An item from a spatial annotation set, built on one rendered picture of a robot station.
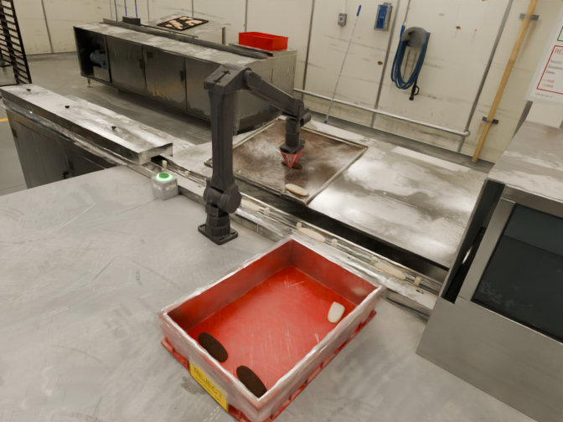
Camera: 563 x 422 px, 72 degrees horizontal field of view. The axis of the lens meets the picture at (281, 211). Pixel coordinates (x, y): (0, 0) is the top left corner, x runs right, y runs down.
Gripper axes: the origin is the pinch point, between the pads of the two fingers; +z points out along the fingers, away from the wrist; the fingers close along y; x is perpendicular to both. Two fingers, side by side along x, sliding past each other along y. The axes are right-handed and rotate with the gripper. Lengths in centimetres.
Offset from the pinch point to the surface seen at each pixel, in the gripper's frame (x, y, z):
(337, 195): -25.1, -9.4, 1.4
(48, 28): 683, 296, 84
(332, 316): -47, -60, 1
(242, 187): 15.2, -15.2, 8.5
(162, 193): 32, -43, 1
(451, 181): -59, 22, 1
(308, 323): -43, -65, 1
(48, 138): 133, -28, 11
